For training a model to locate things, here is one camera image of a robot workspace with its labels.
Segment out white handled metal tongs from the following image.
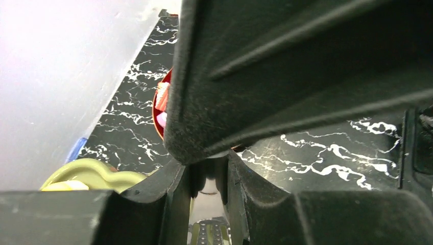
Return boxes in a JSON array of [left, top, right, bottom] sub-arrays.
[[187, 177, 232, 245]]

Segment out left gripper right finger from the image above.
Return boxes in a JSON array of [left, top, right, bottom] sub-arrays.
[[227, 152, 432, 244]]

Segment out green three-tier dessert stand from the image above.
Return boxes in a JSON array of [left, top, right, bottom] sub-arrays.
[[40, 158, 146, 193]]

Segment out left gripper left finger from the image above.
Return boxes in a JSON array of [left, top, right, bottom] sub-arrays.
[[1, 160, 189, 244]]

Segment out red layered cake slice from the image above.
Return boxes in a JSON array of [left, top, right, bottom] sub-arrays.
[[154, 82, 170, 111]]

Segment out yellow frosted donut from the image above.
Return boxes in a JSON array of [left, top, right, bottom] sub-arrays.
[[41, 180, 89, 191]]

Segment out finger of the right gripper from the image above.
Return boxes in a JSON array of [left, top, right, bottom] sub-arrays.
[[163, 1, 432, 164]]

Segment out pink swirl roll cake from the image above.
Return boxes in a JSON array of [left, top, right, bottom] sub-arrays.
[[156, 112, 167, 128]]

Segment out dark red round tray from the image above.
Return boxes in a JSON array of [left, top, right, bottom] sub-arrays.
[[152, 69, 172, 139]]

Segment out red blue pen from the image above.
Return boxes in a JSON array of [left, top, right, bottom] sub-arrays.
[[65, 137, 88, 163]]

